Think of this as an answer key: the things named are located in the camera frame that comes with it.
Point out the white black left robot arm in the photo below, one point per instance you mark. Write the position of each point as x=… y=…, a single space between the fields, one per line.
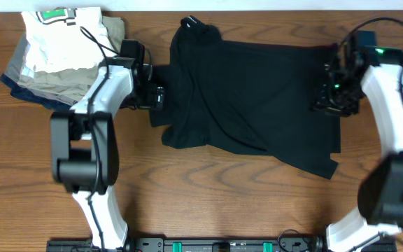
x=85 y=157

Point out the navy folded garment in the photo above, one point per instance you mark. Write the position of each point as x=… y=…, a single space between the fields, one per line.
x=28 y=96

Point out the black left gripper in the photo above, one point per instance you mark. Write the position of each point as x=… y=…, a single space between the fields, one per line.
x=150 y=103

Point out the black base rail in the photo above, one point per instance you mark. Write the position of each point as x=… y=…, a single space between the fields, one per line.
x=206 y=245

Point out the beige folded garment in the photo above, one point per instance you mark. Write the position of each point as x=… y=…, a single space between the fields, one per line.
x=67 y=86

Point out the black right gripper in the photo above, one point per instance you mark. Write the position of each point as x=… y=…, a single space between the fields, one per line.
x=321 y=102

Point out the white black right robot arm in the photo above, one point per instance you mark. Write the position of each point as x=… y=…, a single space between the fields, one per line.
x=377 y=74

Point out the black t-shirt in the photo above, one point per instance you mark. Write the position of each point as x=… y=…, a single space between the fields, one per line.
x=246 y=98

